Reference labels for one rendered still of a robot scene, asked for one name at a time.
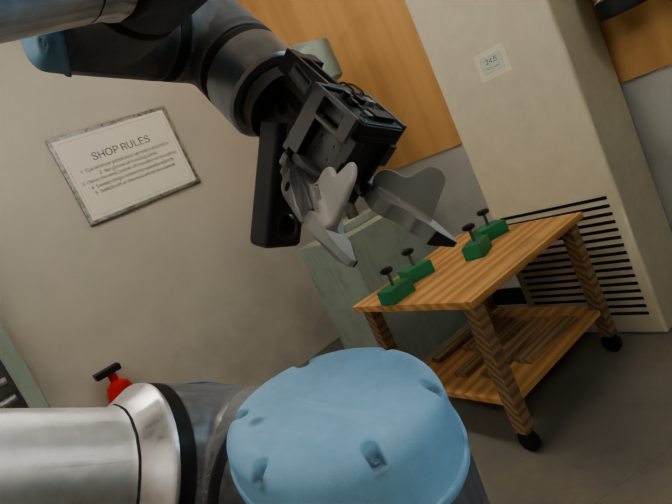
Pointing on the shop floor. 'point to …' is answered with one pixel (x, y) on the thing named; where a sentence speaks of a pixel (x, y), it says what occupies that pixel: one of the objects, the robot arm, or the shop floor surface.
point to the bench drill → (375, 225)
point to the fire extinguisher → (113, 381)
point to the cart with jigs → (470, 244)
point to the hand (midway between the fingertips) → (408, 262)
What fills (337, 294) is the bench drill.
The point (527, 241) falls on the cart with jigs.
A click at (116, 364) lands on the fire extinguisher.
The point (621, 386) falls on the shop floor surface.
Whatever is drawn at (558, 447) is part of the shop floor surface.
